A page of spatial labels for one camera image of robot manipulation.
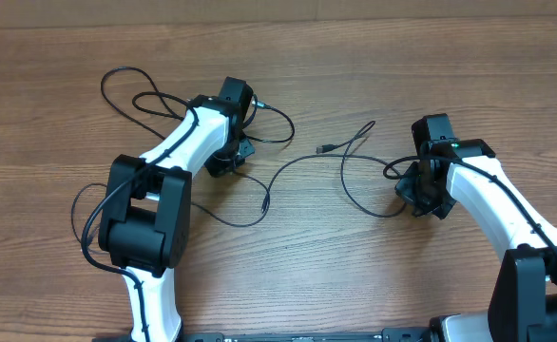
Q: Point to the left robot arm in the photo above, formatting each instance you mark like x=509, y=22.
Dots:
x=145, y=215

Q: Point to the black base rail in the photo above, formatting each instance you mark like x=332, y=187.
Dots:
x=302, y=337

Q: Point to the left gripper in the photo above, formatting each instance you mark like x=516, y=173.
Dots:
x=217, y=166

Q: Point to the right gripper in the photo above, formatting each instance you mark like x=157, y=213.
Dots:
x=405, y=192

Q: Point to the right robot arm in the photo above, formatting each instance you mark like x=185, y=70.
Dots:
x=523, y=306

